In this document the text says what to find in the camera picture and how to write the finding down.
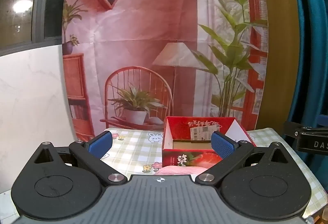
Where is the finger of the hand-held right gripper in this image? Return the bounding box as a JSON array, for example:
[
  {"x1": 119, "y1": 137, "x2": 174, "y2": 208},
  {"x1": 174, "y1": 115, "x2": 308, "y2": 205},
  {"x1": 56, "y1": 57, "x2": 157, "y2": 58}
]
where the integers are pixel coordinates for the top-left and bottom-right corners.
[{"x1": 282, "y1": 121, "x2": 312, "y2": 138}]

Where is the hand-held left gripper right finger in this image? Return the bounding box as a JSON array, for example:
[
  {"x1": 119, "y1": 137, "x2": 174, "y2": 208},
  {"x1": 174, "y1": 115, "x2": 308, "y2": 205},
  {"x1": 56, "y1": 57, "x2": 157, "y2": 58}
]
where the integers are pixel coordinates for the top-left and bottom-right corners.
[{"x1": 195, "y1": 131, "x2": 305, "y2": 187}]

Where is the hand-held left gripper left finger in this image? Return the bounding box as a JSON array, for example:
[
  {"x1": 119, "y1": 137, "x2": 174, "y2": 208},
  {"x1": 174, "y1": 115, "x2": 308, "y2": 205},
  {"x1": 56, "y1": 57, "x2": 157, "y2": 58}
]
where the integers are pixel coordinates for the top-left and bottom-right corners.
[{"x1": 20, "y1": 130, "x2": 128, "y2": 187}]

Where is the red strawberry print box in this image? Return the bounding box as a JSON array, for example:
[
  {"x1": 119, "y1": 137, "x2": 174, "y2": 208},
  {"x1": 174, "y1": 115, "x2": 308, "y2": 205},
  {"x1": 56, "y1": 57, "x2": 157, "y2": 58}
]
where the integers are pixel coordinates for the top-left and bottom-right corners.
[{"x1": 161, "y1": 116, "x2": 257, "y2": 169}]

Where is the pink knitted soft tube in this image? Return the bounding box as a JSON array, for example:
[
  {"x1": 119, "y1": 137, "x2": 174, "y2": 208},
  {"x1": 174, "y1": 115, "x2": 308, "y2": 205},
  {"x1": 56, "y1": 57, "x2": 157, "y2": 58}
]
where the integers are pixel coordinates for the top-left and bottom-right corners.
[{"x1": 154, "y1": 165, "x2": 214, "y2": 176}]

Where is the blue curtain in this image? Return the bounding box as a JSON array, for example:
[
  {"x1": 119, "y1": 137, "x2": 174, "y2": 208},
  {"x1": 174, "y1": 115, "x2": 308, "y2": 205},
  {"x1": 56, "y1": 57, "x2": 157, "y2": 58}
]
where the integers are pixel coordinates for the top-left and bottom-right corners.
[{"x1": 280, "y1": 0, "x2": 328, "y2": 128}]

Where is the printed room scene backdrop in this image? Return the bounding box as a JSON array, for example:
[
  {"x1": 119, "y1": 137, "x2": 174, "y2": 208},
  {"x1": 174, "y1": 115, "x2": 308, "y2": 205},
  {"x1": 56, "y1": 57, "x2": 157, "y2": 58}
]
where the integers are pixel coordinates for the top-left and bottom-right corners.
[{"x1": 62, "y1": 0, "x2": 270, "y2": 138}]

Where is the dark framed window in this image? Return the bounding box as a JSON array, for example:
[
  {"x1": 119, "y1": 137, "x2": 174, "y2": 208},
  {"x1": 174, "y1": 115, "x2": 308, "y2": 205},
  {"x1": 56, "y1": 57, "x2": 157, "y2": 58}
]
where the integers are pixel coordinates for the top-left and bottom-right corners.
[{"x1": 0, "y1": 0, "x2": 73, "y2": 57}]

